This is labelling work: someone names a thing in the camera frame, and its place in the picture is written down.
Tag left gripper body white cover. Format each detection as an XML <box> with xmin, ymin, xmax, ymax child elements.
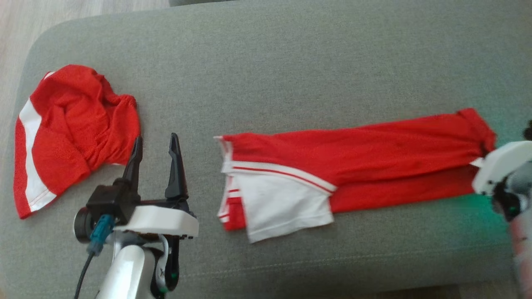
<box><xmin>114</xmin><ymin>198</ymin><xmax>200</xmax><ymax>240</ymax></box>

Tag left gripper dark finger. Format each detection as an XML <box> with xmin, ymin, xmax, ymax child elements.
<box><xmin>165</xmin><ymin>133</ymin><xmax>190</xmax><ymax>201</ymax></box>
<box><xmin>122</xmin><ymin>135</ymin><xmax>144</xmax><ymax>192</ymax></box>

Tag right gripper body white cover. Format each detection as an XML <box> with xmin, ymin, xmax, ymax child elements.
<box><xmin>471</xmin><ymin>141</ymin><xmax>532</xmax><ymax>196</ymax></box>

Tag red shorts white stripe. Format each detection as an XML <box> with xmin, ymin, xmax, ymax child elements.
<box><xmin>13</xmin><ymin>64</ymin><xmax>141</xmax><ymax>220</ymax></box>

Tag red basketball jersey white sleeves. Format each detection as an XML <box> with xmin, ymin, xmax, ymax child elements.
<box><xmin>214</xmin><ymin>108</ymin><xmax>498</xmax><ymax>244</ymax></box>

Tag grey sofa seat cushion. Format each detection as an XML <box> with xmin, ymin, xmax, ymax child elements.
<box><xmin>0</xmin><ymin>0</ymin><xmax>532</xmax><ymax>298</ymax></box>

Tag grey sofa back cushion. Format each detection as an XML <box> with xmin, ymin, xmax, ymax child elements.
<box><xmin>168</xmin><ymin>0</ymin><xmax>237</xmax><ymax>6</ymax></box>

